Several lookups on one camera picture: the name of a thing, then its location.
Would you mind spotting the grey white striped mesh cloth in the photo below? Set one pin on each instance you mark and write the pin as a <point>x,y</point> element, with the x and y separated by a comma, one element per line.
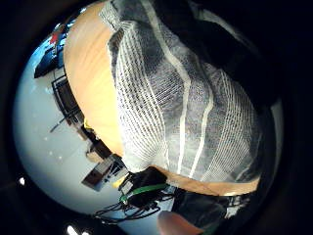
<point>169,107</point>

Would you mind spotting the yellow object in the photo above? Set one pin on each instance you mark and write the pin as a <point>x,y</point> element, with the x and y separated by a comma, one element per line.
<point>118,182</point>

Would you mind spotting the ceiling lamp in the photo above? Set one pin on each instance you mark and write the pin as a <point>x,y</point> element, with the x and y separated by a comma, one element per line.
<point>71,230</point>
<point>21,180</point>

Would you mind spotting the dark blue desk unit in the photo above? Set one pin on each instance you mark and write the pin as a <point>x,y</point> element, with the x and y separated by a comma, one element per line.
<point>49,62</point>

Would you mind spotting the red object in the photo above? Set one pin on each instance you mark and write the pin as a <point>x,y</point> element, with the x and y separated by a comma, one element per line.
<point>54,37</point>

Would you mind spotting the black metal frame rack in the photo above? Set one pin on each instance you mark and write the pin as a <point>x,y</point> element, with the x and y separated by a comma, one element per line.
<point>67,98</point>

